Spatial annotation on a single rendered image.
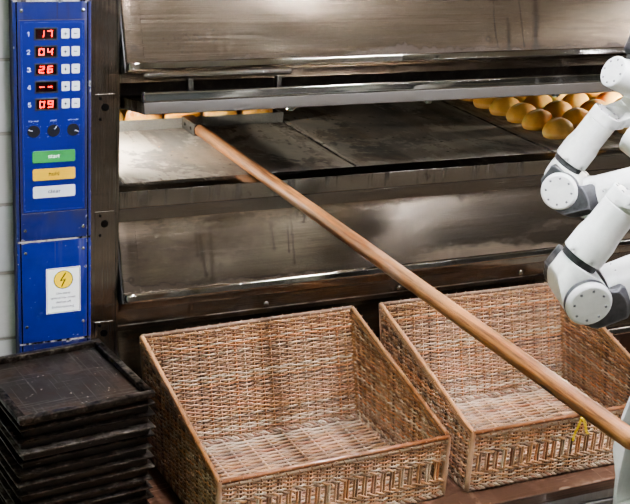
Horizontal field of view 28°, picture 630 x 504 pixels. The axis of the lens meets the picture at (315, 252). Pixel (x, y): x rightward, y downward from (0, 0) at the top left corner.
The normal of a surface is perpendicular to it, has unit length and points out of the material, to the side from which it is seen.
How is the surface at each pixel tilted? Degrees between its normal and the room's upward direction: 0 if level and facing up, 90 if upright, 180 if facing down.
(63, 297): 90
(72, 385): 0
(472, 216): 70
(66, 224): 90
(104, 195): 90
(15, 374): 0
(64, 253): 90
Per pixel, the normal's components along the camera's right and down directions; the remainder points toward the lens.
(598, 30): 0.42, 0.00
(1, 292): 0.43, 0.33
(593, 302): 0.15, 0.47
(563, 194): -0.44, 0.15
